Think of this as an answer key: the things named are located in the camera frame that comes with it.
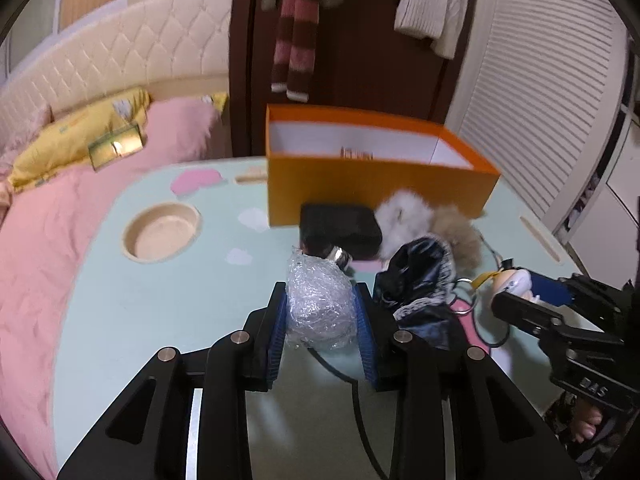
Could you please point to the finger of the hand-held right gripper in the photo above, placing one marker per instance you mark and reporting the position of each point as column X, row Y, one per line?
column 525, row 312
column 547, row 287

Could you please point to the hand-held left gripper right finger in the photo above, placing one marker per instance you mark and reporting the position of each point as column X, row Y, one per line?
column 367, row 340

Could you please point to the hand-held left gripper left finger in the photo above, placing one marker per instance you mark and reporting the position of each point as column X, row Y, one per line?
column 277, row 340

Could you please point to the bubble wrap bundle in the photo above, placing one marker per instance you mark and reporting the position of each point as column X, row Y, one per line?
column 320, row 300

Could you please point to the black shiny pouch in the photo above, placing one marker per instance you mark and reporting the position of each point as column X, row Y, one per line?
column 415, row 270

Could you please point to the beige fur pompom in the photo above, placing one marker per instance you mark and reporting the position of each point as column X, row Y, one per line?
column 457, row 240

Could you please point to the white fur pompom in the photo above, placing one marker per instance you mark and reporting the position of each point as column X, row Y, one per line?
column 405, row 220

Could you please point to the orange cardboard box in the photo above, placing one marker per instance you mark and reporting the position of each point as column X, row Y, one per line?
column 350, row 185

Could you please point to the person's right hand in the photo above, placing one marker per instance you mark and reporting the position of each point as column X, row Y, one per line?
column 590, row 422

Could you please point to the black rectangular case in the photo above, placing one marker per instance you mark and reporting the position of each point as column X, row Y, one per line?
column 340, row 227

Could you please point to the white cabinet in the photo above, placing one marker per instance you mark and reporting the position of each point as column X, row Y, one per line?
column 620, row 170

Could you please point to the white louvred closet door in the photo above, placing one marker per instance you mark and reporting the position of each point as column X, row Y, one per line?
column 540, row 85

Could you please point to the small yellow pillow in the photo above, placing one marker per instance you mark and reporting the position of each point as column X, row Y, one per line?
column 217, row 100

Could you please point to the pink blanket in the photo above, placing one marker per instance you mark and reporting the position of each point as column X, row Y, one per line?
column 50, row 240

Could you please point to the smartphone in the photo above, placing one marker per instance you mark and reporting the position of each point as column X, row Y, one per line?
column 117, row 147

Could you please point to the dark brown door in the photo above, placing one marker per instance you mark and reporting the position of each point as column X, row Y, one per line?
column 360, row 60

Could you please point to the large yellow pillow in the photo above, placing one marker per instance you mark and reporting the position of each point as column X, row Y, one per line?
column 65, row 135

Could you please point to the maroon pink striped scarf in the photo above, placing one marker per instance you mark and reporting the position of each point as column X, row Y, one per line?
column 295, row 35

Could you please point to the cream tufted headboard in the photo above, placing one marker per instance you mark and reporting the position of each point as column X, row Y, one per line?
column 150, row 45

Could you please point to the pink patterned pillow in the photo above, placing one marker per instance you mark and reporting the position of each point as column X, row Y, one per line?
column 25, row 130

